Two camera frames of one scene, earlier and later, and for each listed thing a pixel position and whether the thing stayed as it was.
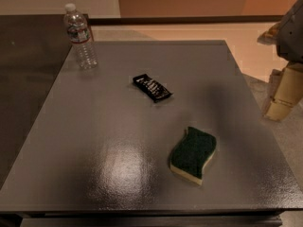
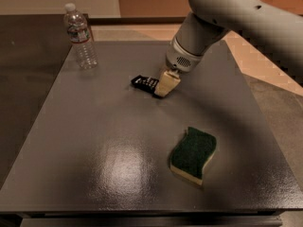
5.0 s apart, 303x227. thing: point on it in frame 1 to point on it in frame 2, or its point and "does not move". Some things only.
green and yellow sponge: [190, 156] does not move
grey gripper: [292, 37] to [181, 60]
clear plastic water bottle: [80, 37] does not move
